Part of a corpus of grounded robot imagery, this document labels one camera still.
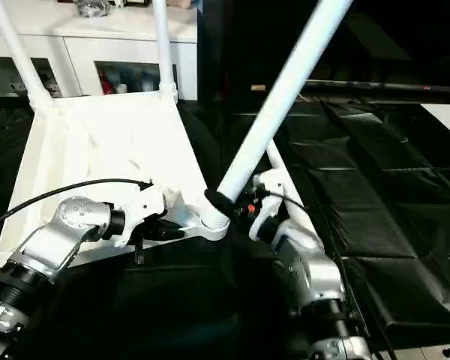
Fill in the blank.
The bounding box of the white flat board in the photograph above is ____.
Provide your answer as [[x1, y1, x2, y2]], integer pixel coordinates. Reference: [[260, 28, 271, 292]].
[[418, 103, 450, 146]]

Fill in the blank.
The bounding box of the black mat cloth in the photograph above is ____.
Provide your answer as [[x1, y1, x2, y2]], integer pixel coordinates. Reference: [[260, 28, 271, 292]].
[[0, 93, 450, 360]]

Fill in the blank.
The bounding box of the white glass door cabinet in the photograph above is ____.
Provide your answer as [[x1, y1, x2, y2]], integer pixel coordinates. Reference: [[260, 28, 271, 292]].
[[0, 0, 200, 101]]

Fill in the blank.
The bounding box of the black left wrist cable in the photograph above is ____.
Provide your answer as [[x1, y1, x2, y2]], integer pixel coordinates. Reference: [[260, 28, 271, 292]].
[[0, 178, 154, 234]]

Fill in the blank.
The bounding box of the dark patterned cabinet-top object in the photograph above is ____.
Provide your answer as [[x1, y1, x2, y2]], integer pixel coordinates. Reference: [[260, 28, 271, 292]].
[[73, 0, 110, 19]]

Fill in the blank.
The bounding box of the white plastic table leg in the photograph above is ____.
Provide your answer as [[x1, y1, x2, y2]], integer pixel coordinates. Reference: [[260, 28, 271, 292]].
[[151, 0, 180, 103], [0, 0, 54, 109], [203, 0, 356, 233], [264, 139, 326, 249]]

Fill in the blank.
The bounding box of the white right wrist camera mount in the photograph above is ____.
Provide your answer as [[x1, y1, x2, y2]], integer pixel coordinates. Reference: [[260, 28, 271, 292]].
[[246, 167, 287, 244]]

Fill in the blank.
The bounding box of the black fabric backdrop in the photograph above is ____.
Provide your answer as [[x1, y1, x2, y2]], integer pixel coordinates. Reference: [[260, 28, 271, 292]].
[[196, 0, 450, 95]]

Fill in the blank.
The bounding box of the white plastic table top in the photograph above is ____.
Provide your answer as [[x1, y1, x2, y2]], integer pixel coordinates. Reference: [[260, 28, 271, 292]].
[[0, 91, 233, 272]]

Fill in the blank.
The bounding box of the grey metal rail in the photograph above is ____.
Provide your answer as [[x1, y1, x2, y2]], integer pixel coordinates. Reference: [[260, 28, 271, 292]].
[[302, 78, 450, 95]]

